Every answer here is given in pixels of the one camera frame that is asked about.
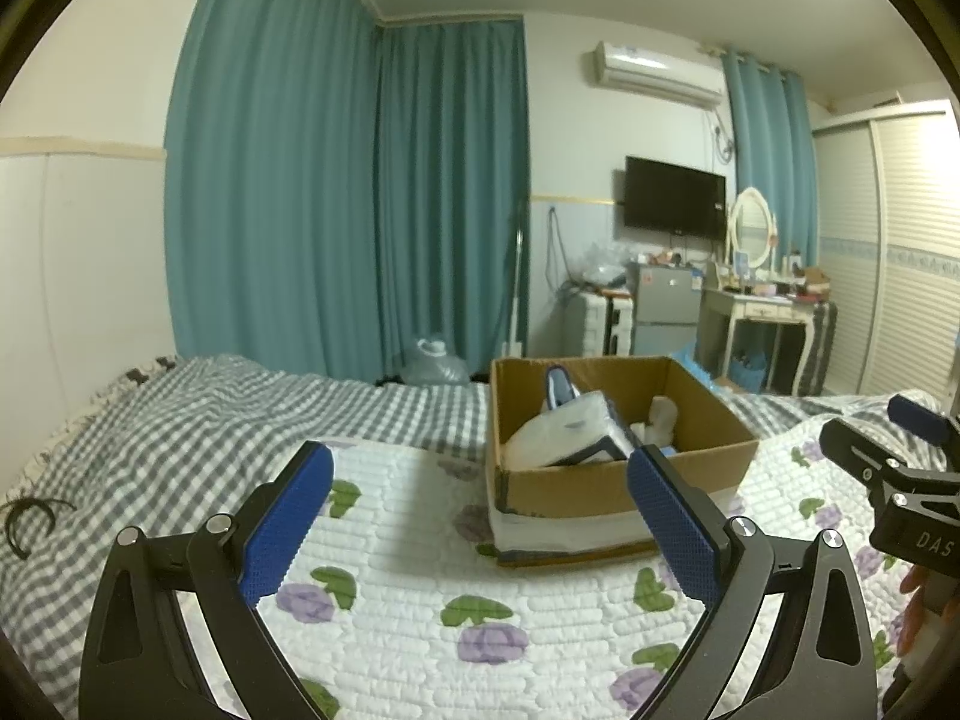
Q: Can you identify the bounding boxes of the hanging wall cable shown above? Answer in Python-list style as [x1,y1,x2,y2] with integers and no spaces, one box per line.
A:
[545,206,568,295]

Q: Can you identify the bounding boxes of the grey mini fridge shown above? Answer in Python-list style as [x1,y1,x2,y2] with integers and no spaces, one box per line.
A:
[626,262,706,358]

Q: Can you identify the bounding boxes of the person's right hand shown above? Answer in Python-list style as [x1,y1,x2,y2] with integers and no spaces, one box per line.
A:
[900,562,943,662]

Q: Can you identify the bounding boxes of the clear plastic bags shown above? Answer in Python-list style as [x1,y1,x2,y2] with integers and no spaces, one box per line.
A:
[570,240,635,290]

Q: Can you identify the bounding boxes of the light teal curtain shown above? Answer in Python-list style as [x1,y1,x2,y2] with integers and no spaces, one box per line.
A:
[720,51,820,316]

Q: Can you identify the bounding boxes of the white storage box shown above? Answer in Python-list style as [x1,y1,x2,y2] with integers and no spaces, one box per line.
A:
[564,289,635,358]

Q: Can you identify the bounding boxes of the black wall television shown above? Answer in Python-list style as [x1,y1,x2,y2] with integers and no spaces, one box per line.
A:
[622,156,728,238]

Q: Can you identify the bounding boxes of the white dressing table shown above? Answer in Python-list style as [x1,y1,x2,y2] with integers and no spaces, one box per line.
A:
[697,286,823,395]

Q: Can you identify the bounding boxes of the striped grey chair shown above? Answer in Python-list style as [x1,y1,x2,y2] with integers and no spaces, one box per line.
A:
[806,300,839,392]

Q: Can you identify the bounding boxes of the oval white mirror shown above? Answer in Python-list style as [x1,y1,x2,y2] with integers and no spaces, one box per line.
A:
[726,187,779,271]

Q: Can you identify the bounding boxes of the grey gingham bed sheet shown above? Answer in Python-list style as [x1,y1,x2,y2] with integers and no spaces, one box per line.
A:
[0,354,942,661]

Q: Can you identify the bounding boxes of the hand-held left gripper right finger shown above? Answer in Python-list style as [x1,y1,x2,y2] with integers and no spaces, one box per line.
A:
[626,444,880,720]

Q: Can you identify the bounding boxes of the white wardrobe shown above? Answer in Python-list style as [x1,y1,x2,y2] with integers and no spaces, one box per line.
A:
[811,101,960,407]

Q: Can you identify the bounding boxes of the floral white quilt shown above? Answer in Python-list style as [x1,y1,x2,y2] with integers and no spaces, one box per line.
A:
[247,411,960,720]

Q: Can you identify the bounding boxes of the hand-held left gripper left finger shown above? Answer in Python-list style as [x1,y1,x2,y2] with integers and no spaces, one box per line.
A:
[79,440,336,720]

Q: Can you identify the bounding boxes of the white air conditioner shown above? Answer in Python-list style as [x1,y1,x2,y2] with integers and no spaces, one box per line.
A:
[585,41,725,107]

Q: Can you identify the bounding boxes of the white sock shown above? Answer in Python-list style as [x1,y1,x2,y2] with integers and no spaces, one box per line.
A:
[647,395,680,451]

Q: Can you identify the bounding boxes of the clear water jug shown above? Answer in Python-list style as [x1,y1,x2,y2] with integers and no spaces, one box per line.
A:
[401,335,470,386]

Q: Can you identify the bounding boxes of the cardboard box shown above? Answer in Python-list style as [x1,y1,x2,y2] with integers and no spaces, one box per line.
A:
[487,356,760,569]

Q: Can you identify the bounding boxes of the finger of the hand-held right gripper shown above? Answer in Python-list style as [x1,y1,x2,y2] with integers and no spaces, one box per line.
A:
[819,418,912,497]
[887,393,960,460]

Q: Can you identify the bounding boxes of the white mop pole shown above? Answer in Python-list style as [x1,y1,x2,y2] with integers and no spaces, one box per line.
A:
[510,195,527,358]

